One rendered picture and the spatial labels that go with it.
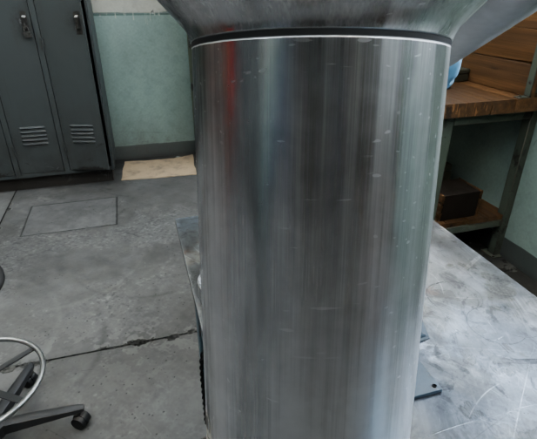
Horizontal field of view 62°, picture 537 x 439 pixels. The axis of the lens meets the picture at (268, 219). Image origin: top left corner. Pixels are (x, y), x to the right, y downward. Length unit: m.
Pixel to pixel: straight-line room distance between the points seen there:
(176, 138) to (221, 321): 3.83
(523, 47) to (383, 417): 2.29
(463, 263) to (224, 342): 0.87
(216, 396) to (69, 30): 3.14
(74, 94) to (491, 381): 3.01
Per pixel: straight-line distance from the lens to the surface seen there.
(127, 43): 3.80
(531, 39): 2.38
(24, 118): 3.46
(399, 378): 0.17
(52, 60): 3.34
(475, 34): 0.37
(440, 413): 0.69
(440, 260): 0.99
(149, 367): 1.88
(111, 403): 1.79
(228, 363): 0.16
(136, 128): 3.93
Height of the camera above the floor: 1.30
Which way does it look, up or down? 28 degrees down
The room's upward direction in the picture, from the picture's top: straight up
